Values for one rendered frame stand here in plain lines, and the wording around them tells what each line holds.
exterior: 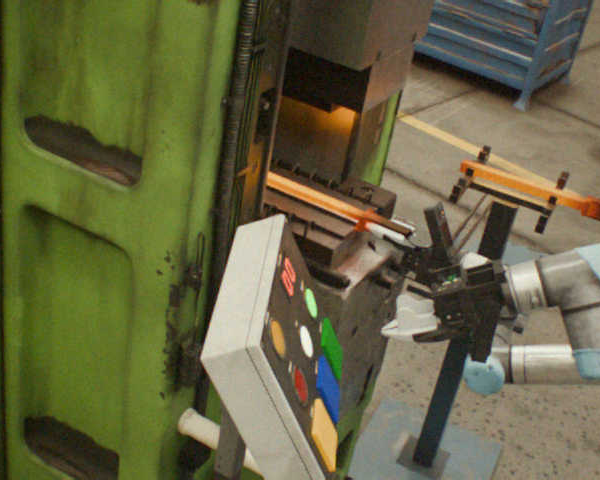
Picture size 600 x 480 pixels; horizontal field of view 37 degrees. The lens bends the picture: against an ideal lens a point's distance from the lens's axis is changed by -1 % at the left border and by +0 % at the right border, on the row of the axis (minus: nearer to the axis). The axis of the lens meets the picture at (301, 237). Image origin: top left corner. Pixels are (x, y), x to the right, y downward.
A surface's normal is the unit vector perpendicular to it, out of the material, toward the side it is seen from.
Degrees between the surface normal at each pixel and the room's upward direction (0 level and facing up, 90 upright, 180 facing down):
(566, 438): 0
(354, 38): 90
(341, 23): 90
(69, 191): 90
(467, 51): 90
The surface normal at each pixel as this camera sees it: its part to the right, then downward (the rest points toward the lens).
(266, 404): -0.08, 0.51
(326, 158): -0.49, 0.38
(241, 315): -0.36, -0.82
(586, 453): 0.16, -0.84
